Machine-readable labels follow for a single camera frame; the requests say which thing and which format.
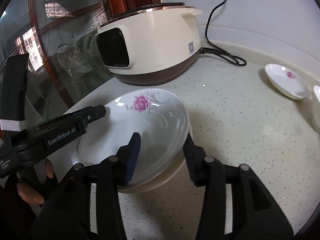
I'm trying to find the oval floral white plate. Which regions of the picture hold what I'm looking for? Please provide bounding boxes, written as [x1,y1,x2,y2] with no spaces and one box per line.
[118,120,192,193]

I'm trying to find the large floral white plate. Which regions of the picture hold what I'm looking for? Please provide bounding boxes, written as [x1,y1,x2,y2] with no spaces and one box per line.
[76,88,191,193]

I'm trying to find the person's left hand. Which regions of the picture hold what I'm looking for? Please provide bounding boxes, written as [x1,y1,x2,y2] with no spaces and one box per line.
[16,158,57,205]

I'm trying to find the plain white bowl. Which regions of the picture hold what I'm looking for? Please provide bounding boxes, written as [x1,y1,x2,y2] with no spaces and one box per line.
[311,86,320,134]

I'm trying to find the glass cabinet door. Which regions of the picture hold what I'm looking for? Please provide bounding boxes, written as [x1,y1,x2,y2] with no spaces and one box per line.
[1,0,111,125]

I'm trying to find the small floral white plate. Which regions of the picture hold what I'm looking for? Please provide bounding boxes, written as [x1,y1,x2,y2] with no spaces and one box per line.
[264,64,310,101]

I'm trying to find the cream electric cooker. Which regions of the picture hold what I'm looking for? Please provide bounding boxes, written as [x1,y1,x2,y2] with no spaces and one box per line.
[95,3,203,86]

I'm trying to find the black power cable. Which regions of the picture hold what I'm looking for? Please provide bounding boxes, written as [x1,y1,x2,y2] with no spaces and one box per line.
[201,0,248,67]

